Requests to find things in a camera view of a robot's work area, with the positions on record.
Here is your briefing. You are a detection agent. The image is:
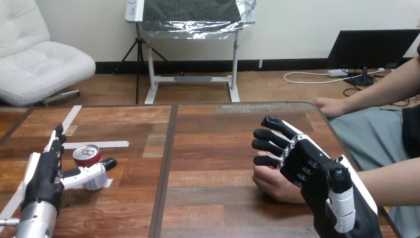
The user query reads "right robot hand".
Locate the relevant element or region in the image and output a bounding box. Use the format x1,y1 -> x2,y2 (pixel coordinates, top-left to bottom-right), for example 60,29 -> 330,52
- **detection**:
252,116 -> 383,238

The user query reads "person's hand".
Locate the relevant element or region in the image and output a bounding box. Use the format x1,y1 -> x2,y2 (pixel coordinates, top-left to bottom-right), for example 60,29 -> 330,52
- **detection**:
312,97 -> 349,119
252,151 -> 308,205

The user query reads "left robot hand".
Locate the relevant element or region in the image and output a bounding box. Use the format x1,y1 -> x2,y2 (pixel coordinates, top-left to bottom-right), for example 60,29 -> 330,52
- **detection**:
21,123 -> 118,216

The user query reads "person's forearm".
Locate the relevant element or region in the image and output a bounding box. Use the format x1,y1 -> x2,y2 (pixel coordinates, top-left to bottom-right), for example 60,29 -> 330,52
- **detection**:
342,55 -> 420,115
356,160 -> 420,208

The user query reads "person's body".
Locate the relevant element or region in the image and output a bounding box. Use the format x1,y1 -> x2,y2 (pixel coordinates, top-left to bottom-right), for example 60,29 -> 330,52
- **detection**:
328,41 -> 420,238

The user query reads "red and white drink can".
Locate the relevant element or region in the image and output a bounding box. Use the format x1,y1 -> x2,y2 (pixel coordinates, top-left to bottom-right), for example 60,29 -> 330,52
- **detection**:
72,144 -> 109,191

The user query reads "white power strip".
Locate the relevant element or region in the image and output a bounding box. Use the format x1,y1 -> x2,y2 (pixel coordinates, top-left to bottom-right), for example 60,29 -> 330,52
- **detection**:
327,68 -> 350,78

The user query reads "dark screen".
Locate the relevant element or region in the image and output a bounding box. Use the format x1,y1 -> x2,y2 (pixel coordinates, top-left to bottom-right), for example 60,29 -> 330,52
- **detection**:
326,29 -> 420,87

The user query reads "white cushioned chair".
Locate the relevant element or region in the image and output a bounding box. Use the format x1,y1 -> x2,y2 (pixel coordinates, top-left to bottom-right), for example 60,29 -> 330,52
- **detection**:
0,0 -> 97,108

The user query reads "black tripod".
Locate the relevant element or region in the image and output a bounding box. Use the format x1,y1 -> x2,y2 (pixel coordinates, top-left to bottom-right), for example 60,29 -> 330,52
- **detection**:
112,23 -> 185,105

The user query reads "foil sheet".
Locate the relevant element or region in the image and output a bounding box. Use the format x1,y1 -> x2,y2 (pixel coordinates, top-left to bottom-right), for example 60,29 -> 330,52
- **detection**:
138,0 -> 258,40

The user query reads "white desk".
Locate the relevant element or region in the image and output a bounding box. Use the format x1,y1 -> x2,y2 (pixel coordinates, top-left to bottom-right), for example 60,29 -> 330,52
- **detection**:
125,0 -> 242,105

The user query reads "tangle of cables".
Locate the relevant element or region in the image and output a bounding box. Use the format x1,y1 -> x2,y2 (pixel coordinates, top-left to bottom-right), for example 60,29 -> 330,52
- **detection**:
283,67 -> 420,108

